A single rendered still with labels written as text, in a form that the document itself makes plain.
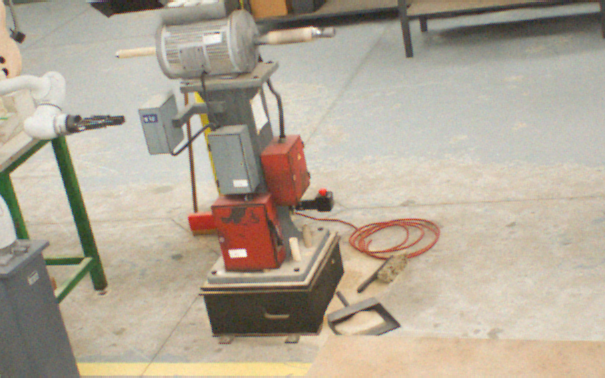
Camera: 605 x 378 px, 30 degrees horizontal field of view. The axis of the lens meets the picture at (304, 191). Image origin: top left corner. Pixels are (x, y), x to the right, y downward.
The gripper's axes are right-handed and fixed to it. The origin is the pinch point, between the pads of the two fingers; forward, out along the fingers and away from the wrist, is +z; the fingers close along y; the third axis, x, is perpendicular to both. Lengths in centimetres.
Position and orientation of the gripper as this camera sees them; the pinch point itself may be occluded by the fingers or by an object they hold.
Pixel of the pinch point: (115, 120)
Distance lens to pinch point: 454.5
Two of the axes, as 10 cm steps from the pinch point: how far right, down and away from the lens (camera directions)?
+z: 9.4, -0.5, -3.3
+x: -1.8, -9.1, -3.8
